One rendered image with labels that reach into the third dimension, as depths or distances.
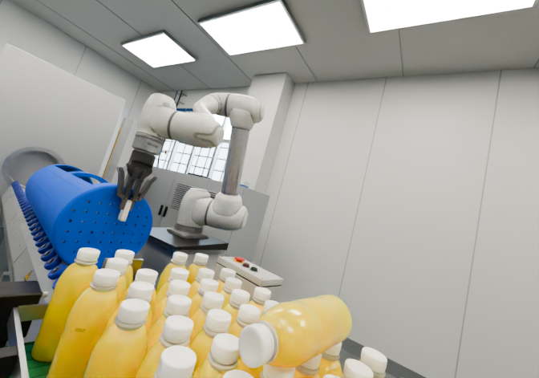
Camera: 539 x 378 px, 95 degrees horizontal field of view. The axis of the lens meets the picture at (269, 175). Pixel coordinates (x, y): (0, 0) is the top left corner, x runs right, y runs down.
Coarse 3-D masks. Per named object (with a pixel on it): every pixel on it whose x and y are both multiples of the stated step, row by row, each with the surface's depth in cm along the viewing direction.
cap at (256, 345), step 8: (248, 328) 27; (256, 328) 27; (264, 328) 27; (240, 336) 28; (248, 336) 27; (256, 336) 26; (264, 336) 26; (272, 336) 27; (240, 344) 27; (248, 344) 27; (256, 344) 26; (264, 344) 26; (272, 344) 26; (240, 352) 27; (248, 352) 26; (256, 352) 26; (264, 352) 25; (272, 352) 26; (248, 360) 26; (256, 360) 26; (264, 360) 25
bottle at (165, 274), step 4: (172, 260) 68; (168, 264) 68; (172, 264) 67; (176, 264) 67; (180, 264) 67; (184, 264) 68; (164, 268) 67; (168, 268) 66; (184, 268) 68; (164, 272) 66; (168, 272) 65; (160, 276) 66; (164, 276) 65; (168, 276) 65; (160, 280) 65; (164, 280) 65; (160, 284) 65; (156, 288) 66; (156, 292) 65
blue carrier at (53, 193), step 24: (48, 168) 127; (72, 168) 141; (48, 192) 91; (72, 192) 79; (96, 192) 77; (48, 216) 78; (72, 216) 74; (96, 216) 78; (144, 216) 89; (72, 240) 74; (96, 240) 79; (120, 240) 84; (144, 240) 90; (96, 264) 80
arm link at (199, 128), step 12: (204, 96) 127; (192, 108) 114; (204, 108) 106; (216, 108) 127; (180, 120) 80; (192, 120) 81; (204, 120) 81; (216, 120) 85; (180, 132) 81; (192, 132) 80; (204, 132) 80; (216, 132) 82; (192, 144) 83; (204, 144) 83; (216, 144) 84
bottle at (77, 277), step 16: (64, 272) 50; (80, 272) 50; (64, 288) 48; (80, 288) 49; (48, 304) 49; (64, 304) 48; (48, 320) 47; (64, 320) 48; (48, 336) 47; (32, 352) 47; (48, 352) 47
